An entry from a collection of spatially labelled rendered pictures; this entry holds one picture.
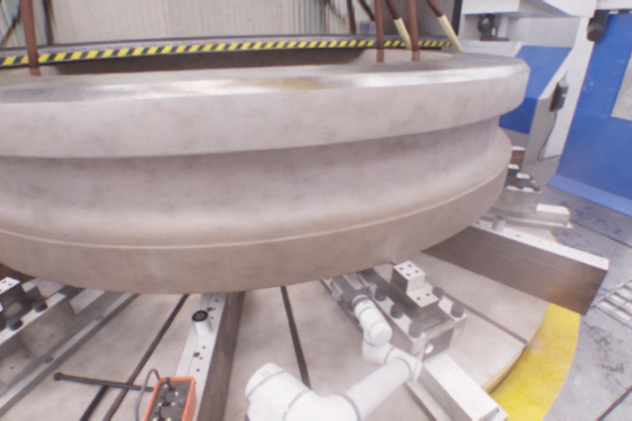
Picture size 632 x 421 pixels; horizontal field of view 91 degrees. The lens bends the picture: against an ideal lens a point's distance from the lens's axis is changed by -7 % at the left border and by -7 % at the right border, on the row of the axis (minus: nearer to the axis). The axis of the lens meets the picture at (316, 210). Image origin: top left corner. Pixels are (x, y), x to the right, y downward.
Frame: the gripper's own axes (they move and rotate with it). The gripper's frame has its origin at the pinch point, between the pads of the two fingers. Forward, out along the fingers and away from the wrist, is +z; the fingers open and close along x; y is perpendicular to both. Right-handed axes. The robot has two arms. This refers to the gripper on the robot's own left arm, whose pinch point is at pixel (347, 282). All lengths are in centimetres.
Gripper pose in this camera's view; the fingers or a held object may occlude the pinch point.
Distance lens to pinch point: 154.4
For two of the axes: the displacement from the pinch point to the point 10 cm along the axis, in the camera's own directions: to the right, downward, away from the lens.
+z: -3.2, -4.3, 8.4
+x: -9.5, 1.6, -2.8
